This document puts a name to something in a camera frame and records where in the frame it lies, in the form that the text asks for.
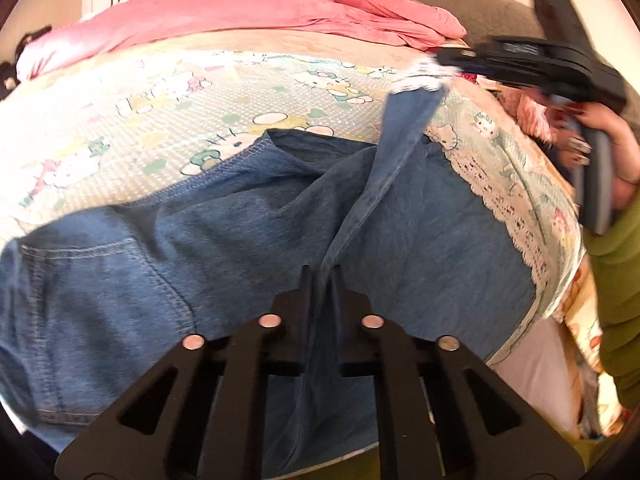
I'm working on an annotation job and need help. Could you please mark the person's right hand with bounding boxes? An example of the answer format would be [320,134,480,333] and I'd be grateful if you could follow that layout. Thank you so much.
[552,101,640,188]

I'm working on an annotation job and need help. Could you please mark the pink fluffy cloth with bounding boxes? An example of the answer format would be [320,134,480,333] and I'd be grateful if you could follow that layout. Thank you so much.
[499,86,560,145]

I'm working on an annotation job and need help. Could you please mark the grey quilted headboard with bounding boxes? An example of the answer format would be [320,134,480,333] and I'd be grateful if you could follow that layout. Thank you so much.
[387,0,640,128]

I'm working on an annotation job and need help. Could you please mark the yellow printed sheet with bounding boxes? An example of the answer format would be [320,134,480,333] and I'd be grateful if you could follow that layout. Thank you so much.
[552,260,628,438]

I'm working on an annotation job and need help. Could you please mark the dark cloth pile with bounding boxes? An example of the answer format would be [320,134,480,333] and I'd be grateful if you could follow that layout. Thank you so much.
[0,57,23,98]

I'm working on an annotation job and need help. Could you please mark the blue denim pants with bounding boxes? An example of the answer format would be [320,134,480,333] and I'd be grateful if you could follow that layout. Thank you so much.
[0,59,540,479]

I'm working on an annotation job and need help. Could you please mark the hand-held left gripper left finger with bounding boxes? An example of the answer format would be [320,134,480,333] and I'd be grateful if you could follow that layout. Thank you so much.
[54,264,316,480]

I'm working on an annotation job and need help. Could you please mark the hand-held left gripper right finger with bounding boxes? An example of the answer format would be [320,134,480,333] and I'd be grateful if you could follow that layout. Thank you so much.
[330,264,586,480]

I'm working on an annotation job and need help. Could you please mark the cartoon cat printed blanket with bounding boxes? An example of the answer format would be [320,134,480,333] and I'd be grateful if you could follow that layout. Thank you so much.
[0,50,587,323]

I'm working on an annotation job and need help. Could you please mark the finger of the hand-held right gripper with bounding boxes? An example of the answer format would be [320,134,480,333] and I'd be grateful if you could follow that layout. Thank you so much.
[436,46,496,65]
[447,61,507,82]

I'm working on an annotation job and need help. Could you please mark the pink duvet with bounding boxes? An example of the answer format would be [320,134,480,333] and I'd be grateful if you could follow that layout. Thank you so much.
[15,0,468,81]

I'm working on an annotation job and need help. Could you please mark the white mattress side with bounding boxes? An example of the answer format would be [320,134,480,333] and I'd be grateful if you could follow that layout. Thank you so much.
[490,316,593,433]

